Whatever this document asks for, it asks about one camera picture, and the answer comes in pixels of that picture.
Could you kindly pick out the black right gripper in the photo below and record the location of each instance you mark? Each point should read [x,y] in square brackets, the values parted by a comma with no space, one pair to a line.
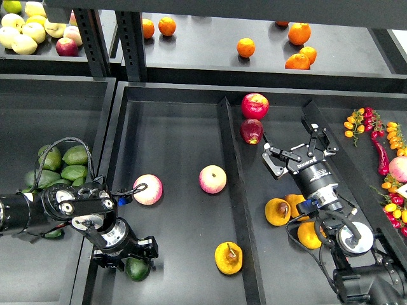
[307,165]

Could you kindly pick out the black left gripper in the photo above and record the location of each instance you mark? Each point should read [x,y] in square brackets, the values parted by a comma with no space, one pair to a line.
[119,242]

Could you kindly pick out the dark green avocado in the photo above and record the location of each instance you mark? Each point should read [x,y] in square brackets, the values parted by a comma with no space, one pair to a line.
[137,269]

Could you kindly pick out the yellow pear with stem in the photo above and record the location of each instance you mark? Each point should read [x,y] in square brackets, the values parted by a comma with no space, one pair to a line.
[228,258]

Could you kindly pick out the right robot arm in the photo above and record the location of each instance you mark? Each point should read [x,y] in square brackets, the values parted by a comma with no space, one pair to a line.
[363,274]

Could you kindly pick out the yellow pear middle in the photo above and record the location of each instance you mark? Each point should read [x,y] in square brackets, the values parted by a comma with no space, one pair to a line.
[293,200]

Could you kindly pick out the yellow pear brown base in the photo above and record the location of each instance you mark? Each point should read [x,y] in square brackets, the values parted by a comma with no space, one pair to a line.
[277,212]

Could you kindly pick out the dark avocado bottom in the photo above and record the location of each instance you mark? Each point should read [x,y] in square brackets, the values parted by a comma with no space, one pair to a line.
[55,234]

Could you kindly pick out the yellow pear lower left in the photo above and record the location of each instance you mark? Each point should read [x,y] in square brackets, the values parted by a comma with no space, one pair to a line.
[307,236]

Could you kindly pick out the green avocado middle right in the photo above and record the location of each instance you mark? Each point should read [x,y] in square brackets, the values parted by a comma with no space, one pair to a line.
[73,172]

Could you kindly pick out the green avocado centre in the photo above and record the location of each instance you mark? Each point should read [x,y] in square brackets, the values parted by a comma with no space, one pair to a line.
[59,181]

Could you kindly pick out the green avocado middle left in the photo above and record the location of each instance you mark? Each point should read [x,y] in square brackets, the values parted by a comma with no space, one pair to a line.
[47,177]

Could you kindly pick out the green avocado top right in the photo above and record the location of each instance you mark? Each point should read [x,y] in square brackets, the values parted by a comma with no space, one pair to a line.
[76,155]

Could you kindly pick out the green avocado top left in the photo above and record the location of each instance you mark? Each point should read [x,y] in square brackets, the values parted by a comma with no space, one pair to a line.
[53,160]

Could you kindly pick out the dark red apple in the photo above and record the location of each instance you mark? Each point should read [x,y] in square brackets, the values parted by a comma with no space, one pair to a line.
[251,131]

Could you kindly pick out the bright red apple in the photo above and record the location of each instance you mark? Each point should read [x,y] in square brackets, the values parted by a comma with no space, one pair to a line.
[254,106]

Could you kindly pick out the orange cherry tomato bunch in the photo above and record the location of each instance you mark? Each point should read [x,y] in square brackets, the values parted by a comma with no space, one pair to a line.
[354,125]

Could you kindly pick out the pink apple left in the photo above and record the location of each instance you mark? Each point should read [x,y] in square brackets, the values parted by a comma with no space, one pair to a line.
[152,193]

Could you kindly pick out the pink apple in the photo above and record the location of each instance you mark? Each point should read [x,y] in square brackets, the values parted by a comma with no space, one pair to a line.
[212,179]
[152,193]

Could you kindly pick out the red cherry tomato bunch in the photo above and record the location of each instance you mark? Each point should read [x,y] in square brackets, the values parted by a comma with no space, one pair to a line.
[373,123]

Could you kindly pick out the red chili pepper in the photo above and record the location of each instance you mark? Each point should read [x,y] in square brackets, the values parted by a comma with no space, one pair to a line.
[383,160]

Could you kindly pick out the orange front right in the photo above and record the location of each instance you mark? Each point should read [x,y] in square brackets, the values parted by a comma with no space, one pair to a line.
[298,61]

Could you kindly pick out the pink apple right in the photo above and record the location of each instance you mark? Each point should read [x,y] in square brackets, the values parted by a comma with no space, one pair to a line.
[212,179]

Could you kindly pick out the orange small right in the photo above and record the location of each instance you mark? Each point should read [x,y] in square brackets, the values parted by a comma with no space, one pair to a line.
[310,53]

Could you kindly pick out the pink peach right edge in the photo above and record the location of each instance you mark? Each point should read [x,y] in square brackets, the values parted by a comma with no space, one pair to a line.
[398,168]

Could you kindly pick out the black centre tray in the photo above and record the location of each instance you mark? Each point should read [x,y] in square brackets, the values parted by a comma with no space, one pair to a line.
[172,131]

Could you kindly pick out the black tray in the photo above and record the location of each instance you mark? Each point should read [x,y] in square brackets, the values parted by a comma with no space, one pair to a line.
[172,131]
[39,110]

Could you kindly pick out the mixed cherry tomatoes lower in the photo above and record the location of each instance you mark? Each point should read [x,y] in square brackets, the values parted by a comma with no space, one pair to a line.
[393,204]

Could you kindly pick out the orange centre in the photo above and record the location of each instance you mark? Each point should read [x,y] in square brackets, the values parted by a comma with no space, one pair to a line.
[246,47]

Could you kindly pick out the large orange right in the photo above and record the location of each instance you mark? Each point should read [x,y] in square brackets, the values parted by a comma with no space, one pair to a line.
[299,33]

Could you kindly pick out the black tray divider left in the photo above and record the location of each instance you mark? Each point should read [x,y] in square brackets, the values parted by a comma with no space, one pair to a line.
[251,273]

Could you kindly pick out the black left tray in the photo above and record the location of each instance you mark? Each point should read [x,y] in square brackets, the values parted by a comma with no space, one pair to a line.
[39,110]

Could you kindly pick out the orange far left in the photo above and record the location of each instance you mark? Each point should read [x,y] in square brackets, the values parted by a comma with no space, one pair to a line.
[148,28]

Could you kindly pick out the red apple on shelf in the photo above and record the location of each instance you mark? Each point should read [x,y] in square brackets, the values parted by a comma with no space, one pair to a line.
[66,47]

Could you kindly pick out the pink peach on shelf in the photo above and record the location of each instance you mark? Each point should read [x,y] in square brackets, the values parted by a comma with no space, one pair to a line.
[72,32]

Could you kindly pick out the pale yellow apple front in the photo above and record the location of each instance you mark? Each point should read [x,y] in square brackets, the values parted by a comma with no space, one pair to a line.
[24,45]

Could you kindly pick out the black shelf post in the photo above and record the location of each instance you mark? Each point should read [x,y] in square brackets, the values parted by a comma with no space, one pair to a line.
[130,31]

